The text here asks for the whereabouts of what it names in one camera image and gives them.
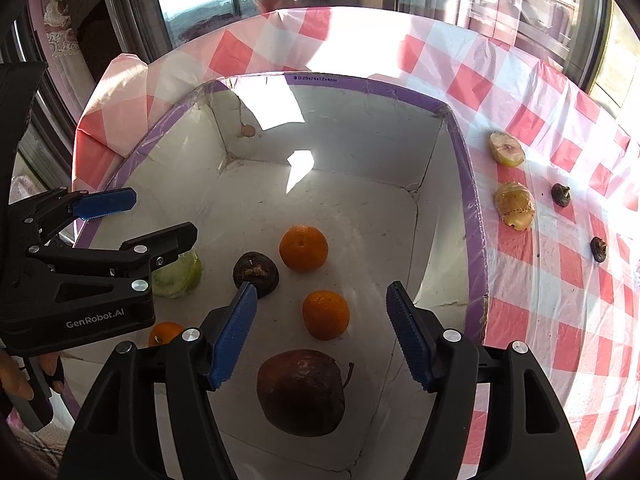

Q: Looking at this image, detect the green melon slice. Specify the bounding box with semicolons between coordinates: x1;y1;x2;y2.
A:
151;249;203;299

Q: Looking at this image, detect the dark mangosteen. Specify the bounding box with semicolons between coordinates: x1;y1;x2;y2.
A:
589;236;608;263
551;183;572;208
232;252;280;298

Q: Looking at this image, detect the small orange tangerine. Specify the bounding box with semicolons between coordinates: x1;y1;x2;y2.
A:
302;290;350;341

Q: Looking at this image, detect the left hand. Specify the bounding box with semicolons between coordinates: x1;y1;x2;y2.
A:
0;350;64;401

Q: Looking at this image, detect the orange tangerine in box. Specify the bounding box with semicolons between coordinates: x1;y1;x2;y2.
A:
148;322;184;347

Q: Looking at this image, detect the brown red apple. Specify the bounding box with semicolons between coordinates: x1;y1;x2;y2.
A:
256;349;355;438

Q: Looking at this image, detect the purple white cardboard box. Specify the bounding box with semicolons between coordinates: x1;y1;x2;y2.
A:
60;71;490;480

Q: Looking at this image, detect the wrapped peeled orange fruit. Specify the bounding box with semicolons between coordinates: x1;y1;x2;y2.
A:
494;182;535;231

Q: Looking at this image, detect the red white checkered tablecloth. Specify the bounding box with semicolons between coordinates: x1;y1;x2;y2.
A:
72;6;639;478

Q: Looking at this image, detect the halved yellow-green fruit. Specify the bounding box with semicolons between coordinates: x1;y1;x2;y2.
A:
489;131;526;168

